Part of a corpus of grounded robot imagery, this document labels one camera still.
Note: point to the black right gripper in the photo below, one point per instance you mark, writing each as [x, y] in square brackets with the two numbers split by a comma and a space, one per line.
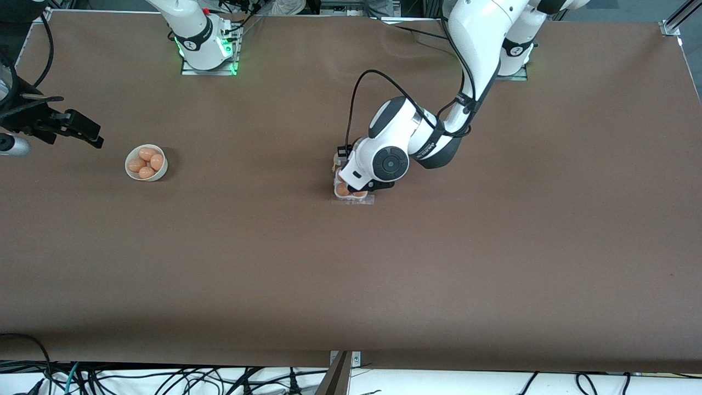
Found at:
[27, 117]

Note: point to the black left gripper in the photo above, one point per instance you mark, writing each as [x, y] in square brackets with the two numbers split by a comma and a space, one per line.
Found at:
[344, 153]

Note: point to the clear plastic egg box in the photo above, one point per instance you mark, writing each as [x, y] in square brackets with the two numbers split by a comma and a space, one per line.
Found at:
[368, 199]

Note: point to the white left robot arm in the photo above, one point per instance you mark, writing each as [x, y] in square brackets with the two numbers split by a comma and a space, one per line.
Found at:
[477, 33]

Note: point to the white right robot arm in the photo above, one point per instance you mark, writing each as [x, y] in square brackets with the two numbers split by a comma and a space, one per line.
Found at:
[197, 38]

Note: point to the white round bowl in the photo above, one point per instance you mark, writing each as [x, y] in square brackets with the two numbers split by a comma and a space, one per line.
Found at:
[160, 176]

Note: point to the brown table cover sheet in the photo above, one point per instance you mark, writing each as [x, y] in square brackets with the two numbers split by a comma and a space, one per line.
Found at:
[351, 274]

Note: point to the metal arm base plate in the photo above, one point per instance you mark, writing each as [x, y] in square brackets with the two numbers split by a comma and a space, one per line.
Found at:
[233, 65]
[521, 75]

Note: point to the silver mounting bracket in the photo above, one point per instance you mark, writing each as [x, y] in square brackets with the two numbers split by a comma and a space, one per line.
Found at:
[356, 359]

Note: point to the grey camera pole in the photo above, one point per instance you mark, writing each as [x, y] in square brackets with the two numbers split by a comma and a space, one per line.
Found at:
[335, 378]

